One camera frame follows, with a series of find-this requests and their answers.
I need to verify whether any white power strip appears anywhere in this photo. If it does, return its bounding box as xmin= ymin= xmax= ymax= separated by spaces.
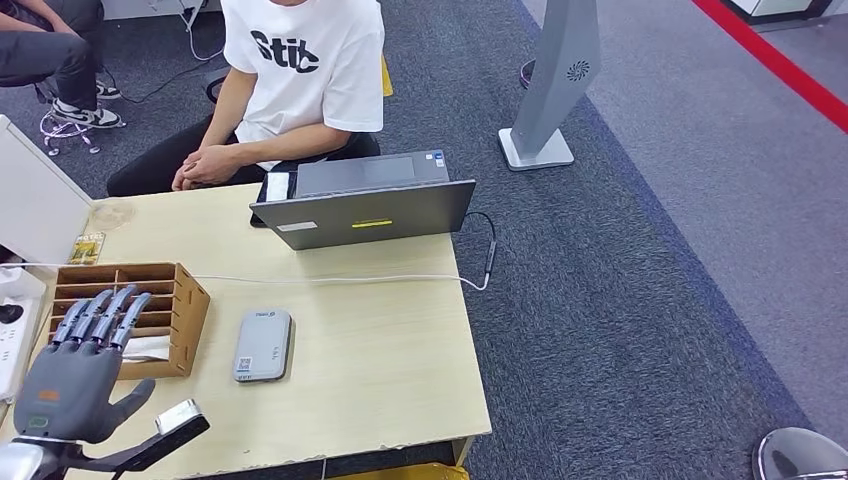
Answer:
xmin=0 ymin=266 xmax=49 ymax=404

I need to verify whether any person's right hand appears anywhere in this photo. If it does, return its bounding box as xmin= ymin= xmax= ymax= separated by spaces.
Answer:
xmin=170 ymin=155 xmax=208 ymax=193

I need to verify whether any wooden card organizer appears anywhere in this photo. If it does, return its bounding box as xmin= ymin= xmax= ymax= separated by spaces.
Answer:
xmin=44 ymin=262 xmax=212 ymax=382

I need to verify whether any white floor cable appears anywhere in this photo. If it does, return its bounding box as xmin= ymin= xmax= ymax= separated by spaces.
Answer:
xmin=180 ymin=0 xmax=227 ymax=64

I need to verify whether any clear round disc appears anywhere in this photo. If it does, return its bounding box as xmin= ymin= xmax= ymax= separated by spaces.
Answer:
xmin=89 ymin=200 xmax=137 ymax=232

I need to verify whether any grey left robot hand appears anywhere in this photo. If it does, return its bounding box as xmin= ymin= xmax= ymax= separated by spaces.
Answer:
xmin=11 ymin=284 xmax=157 ymax=446

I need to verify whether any white cabinet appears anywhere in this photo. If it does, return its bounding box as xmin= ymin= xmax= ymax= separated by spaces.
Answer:
xmin=102 ymin=0 xmax=223 ymax=21
xmin=722 ymin=0 xmax=834 ymax=25

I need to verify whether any person's left hand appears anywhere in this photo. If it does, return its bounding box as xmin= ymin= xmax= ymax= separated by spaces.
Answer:
xmin=185 ymin=142 xmax=244 ymax=187

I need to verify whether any grey kiosk stand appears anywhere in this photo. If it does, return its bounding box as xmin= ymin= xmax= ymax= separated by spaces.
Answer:
xmin=498 ymin=0 xmax=604 ymax=172

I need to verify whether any black adapter cable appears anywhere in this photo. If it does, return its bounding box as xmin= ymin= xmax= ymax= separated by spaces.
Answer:
xmin=462 ymin=210 xmax=499 ymax=278

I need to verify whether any person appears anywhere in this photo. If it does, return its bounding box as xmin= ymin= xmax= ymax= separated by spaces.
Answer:
xmin=0 ymin=0 xmax=127 ymax=130
xmin=105 ymin=0 xmax=387 ymax=199

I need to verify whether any black floor cable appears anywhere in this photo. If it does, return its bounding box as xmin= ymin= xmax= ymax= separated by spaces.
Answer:
xmin=99 ymin=58 xmax=215 ymax=107

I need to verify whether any black phone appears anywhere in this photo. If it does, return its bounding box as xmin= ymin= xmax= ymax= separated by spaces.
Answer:
xmin=249 ymin=170 xmax=297 ymax=229

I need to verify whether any grey laptop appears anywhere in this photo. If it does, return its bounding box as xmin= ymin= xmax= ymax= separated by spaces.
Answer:
xmin=248 ymin=148 xmax=478 ymax=252

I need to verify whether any chrome stool base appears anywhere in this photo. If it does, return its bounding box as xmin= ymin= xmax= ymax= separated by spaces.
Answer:
xmin=38 ymin=109 xmax=104 ymax=158

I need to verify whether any grey card reader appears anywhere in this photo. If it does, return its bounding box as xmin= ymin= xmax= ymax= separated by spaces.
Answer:
xmin=231 ymin=307 xmax=294 ymax=384

